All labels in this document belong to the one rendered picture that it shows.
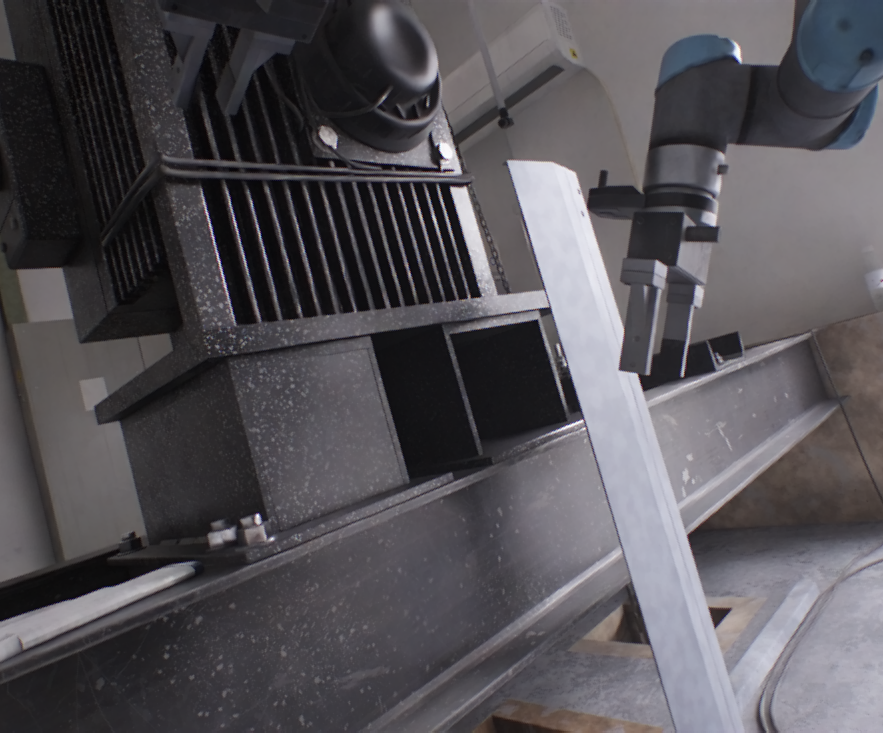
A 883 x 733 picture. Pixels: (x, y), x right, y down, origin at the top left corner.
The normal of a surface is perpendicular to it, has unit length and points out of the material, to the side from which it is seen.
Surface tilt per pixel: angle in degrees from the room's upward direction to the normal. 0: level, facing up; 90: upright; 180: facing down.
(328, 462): 90
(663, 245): 83
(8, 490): 90
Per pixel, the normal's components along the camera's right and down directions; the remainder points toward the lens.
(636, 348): -0.56, -0.04
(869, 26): -0.28, 0.00
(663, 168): -0.72, -0.07
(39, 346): 0.67, -0.25
